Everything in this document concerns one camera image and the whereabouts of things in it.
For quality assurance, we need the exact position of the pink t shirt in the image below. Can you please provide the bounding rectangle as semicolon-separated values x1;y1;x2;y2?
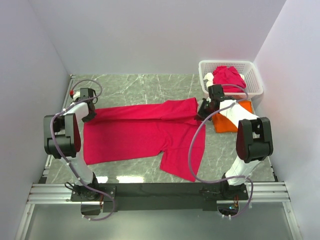
83;97;206;182

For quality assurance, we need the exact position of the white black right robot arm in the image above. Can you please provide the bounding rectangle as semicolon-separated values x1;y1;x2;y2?
197;84;274;200

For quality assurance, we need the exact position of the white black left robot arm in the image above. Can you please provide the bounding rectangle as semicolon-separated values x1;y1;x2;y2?
43;88;100;201

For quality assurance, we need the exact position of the folded orange t shirt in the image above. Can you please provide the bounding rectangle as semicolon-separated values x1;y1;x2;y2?
212;100;253;134

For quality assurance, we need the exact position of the white cloth in basket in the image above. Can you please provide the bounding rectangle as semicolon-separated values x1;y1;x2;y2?
203;72;214;91

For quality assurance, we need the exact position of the crumpled pink shirt in basket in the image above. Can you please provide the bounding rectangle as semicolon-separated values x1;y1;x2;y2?
212;65;247;93

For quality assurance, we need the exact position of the white plastic laundry basket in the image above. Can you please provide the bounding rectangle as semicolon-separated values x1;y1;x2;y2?
198;60;264;100

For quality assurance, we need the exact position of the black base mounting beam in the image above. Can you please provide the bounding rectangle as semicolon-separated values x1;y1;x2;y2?
70;182;249;213

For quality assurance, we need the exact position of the aluminium front frame rail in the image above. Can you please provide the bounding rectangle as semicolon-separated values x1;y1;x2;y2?
26;183;72;205

